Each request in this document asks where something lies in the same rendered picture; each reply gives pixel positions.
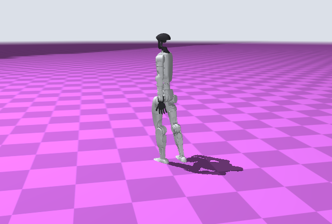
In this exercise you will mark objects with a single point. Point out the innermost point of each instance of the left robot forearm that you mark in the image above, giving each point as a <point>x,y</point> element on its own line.
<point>159,87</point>

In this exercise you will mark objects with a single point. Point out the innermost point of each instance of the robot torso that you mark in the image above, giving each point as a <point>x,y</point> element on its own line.
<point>167,75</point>

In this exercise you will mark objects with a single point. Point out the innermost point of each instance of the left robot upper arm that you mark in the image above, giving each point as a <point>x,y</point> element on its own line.
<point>160,61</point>

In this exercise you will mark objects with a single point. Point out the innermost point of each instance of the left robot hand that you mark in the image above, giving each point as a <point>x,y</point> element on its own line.
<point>161,106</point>

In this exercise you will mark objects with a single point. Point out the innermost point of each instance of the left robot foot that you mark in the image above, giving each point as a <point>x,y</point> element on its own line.
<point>165,160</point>

